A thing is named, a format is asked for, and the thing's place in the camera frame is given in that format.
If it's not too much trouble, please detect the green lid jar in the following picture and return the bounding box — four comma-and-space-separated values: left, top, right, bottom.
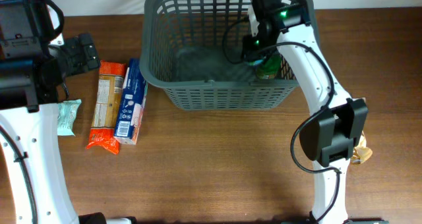
256, 54, 282, 80

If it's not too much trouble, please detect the blue round tin can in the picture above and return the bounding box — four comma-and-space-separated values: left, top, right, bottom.
247, 59, 263, 67

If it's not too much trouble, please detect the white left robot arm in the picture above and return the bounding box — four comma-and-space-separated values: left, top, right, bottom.
1, 0, 107, 223

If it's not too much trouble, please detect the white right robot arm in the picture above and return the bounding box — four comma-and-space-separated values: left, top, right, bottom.
241, 0, 368, 223

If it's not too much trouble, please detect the orange biscuit packet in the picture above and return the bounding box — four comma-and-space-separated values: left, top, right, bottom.
86, 61, 127, 154

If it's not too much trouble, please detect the mint green snack pouch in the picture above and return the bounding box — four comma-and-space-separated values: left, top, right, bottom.
57, 99, 82, 136

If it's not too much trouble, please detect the grey plastic basket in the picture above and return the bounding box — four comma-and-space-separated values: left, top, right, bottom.
138, 0, 324, 111

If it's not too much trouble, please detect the blue biscuit box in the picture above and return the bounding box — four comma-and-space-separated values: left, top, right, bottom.
114, 58, 148, 145

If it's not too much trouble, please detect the beige brown snack bag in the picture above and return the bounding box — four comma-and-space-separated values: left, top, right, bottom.
349, 97, 373, 165

